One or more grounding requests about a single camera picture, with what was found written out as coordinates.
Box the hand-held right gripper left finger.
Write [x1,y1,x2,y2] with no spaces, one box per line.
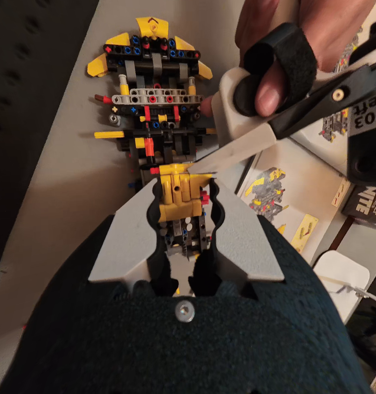
[88,178,179,297]

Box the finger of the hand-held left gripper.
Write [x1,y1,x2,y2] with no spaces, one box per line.
[186,123,277,175]

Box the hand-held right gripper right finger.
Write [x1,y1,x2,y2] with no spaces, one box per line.
[188,177,285,297]

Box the yellow black lego car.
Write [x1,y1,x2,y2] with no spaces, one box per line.
[86,17,220,263]

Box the lego instruction booklet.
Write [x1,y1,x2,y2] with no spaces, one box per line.
[236,18,376,253]

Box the black lego set box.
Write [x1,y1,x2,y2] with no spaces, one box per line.
[341,182,376,230]

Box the person's left hand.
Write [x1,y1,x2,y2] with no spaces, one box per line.
[200,0,376,119]

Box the black perforated mat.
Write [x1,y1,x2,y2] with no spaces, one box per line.
[0,0,101,278]

